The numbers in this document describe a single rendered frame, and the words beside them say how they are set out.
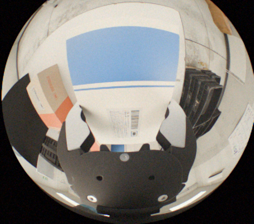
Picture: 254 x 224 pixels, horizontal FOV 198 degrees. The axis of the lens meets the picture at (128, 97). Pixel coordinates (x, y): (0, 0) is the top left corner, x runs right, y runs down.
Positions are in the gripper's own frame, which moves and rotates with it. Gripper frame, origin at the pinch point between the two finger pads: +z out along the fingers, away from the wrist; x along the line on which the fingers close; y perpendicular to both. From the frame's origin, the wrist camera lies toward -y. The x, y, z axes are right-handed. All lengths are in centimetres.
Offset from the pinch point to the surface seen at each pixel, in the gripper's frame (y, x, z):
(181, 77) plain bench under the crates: -0.9, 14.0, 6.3
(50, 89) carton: -1.6, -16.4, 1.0
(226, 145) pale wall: 135, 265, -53
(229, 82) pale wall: 4, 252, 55
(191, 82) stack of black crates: 13, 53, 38
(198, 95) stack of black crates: 18, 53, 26
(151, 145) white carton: 24.5, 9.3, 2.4
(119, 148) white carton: 24.8, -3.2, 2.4
